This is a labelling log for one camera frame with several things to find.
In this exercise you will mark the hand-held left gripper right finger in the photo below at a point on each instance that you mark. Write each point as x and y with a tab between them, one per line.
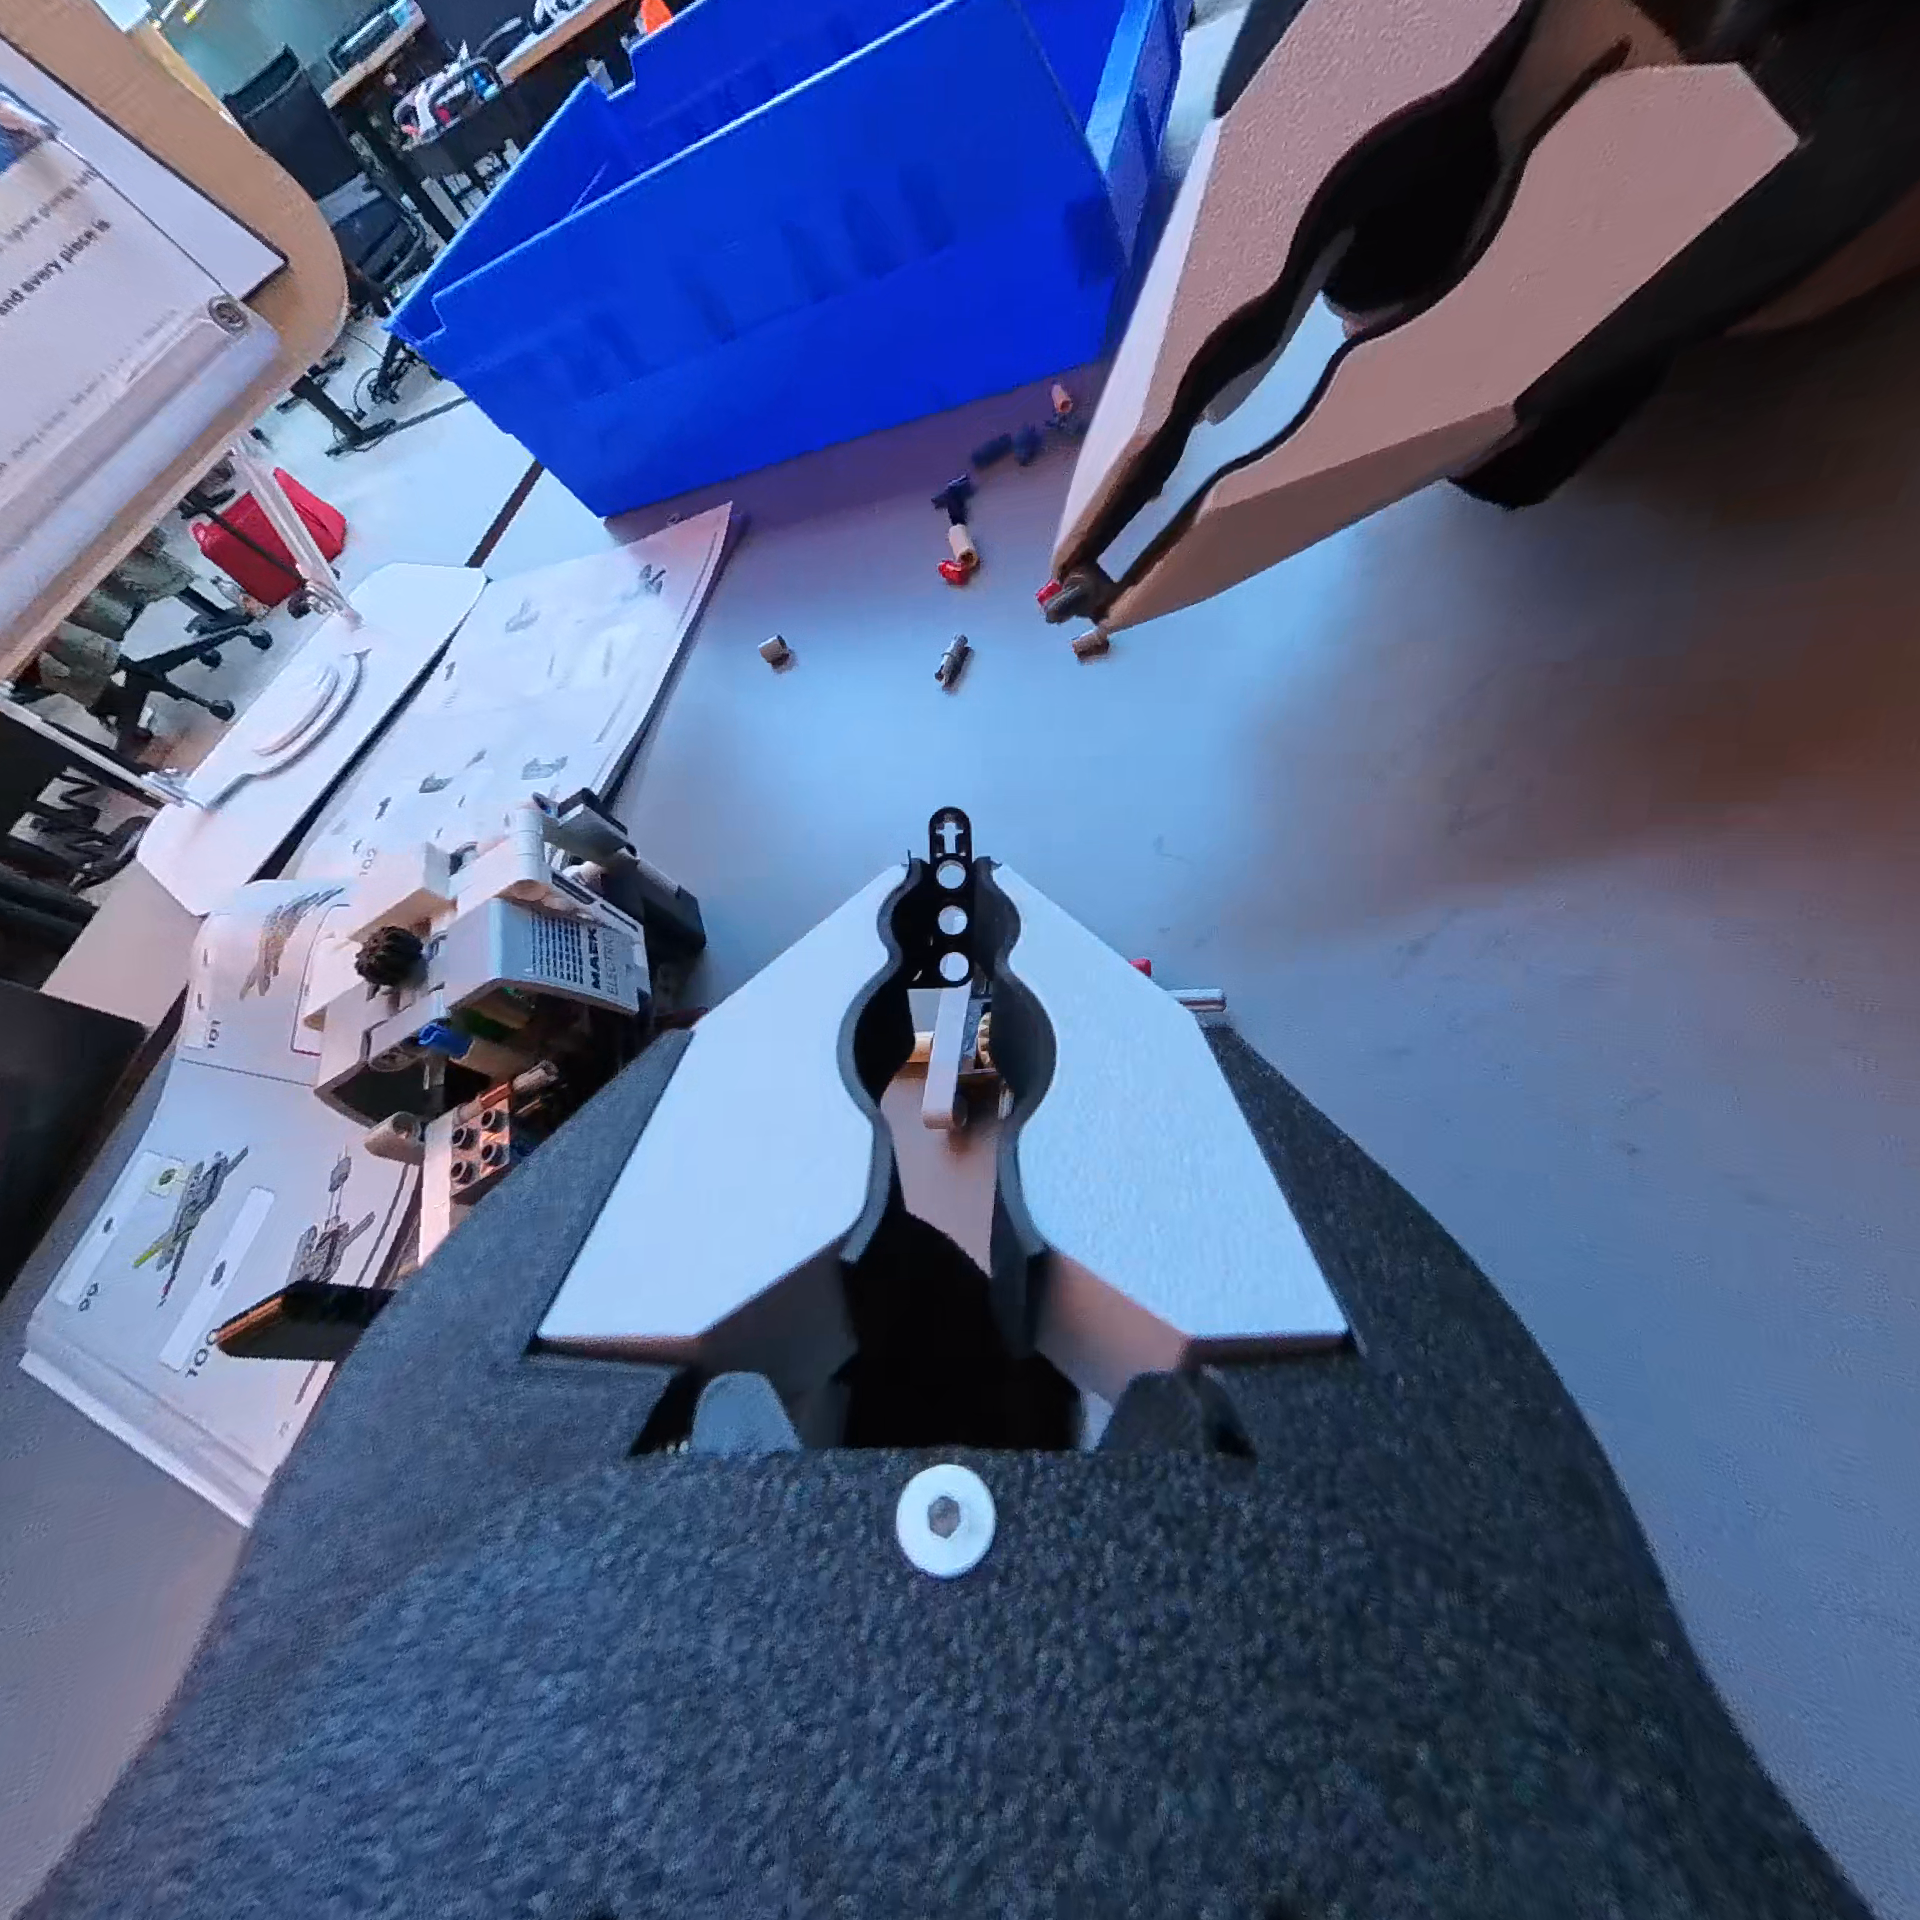
1171	1184

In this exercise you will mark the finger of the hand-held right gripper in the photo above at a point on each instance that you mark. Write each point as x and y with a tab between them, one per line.
1276	165
1501	301

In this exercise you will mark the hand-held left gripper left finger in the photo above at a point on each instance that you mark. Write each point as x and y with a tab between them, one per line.
704	1184

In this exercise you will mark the grey black lego gear assembly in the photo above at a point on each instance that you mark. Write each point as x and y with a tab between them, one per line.
942	1079

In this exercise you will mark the black L-shaped lego beam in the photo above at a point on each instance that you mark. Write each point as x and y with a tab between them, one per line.
951	896

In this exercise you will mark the white black lego truck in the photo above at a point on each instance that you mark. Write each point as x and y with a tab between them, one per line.
511	945

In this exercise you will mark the scattered small lego pieces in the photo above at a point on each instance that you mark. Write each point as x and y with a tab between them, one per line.
951	661

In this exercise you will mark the blue plastic bin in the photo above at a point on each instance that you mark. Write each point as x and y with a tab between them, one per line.
826	301

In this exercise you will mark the open instruction booklet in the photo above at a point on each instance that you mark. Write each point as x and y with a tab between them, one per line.
571	675

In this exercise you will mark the white metal laptop stand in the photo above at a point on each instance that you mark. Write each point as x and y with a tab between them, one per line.
300	705

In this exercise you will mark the background desk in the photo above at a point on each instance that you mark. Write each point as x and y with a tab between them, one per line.
524	53

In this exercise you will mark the red container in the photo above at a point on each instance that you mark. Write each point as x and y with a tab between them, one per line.
264	534

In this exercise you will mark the black office chair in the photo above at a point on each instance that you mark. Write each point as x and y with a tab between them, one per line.
300	135

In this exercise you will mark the printed instruction sheet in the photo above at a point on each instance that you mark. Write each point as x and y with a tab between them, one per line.
90	301

